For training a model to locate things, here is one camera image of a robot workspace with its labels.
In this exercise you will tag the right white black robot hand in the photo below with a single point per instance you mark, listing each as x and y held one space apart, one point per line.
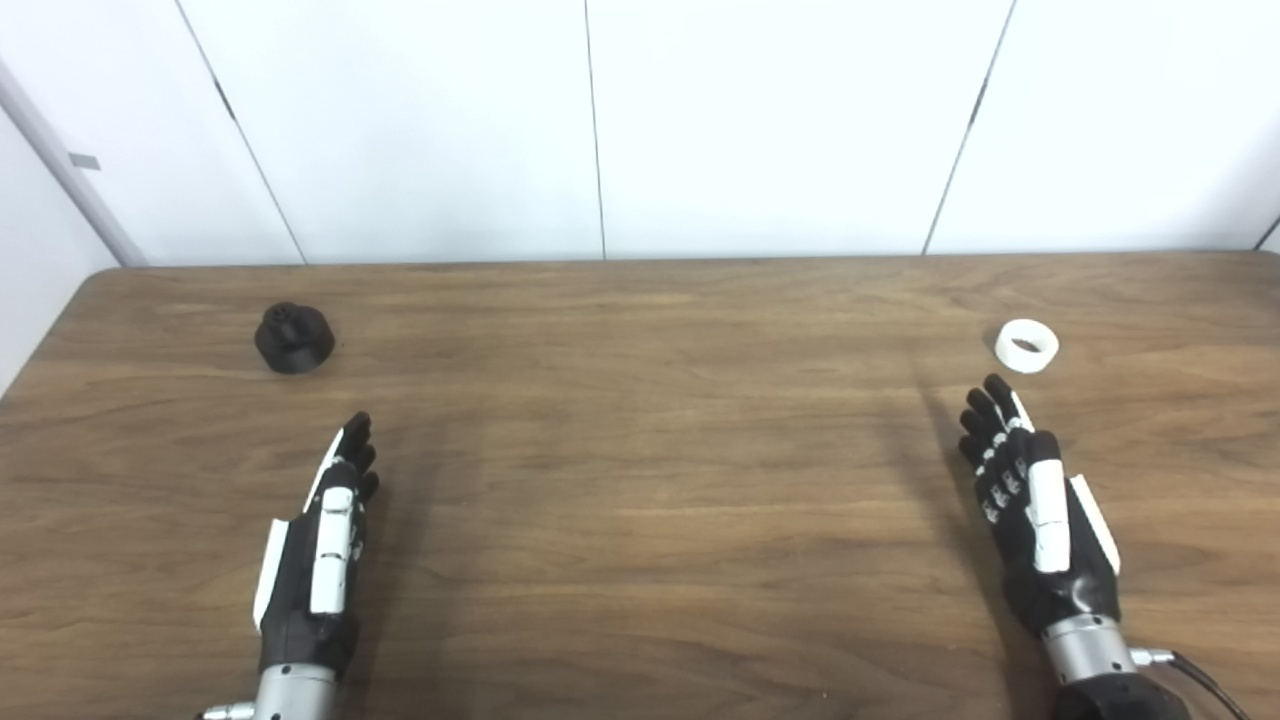
1050 570

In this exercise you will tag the round black part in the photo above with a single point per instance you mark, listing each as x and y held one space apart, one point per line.
295 345

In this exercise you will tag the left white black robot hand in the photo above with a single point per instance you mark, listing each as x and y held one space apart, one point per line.
300 590

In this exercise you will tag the grey wall corner strip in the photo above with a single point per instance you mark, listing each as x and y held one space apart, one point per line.
60 165

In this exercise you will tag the small grey wall tab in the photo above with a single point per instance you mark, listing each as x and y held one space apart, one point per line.
85 161

